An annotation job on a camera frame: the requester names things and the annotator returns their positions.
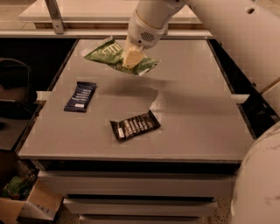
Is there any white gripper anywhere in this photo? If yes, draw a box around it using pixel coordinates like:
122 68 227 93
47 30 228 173
122 10 168 69

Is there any green jalapeno chip bag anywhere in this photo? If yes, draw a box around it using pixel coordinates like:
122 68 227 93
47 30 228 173
80 37 159 76

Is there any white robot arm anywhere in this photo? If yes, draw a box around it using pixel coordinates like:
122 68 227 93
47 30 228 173
122 0 280 224

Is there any blue rxbar blueberry bar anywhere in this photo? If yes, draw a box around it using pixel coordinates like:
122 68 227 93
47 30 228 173
64 81 97 113

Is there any black rxbar chocolate bar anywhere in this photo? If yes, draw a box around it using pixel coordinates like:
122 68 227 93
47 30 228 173
110 110 161 141

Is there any grey drawer cabinet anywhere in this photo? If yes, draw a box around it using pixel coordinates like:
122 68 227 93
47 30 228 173
20 40 253 224

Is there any white upper shelf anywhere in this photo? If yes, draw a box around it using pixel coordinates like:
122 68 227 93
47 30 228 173
17 0 202 25

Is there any black chair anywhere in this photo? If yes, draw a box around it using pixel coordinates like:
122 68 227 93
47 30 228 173
0 58 37 119

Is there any cardboard box with snacks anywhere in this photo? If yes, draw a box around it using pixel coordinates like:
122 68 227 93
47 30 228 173
0 171 64 224

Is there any left metal shelf bracket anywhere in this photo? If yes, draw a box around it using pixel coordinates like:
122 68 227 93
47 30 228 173
45 0 65 34

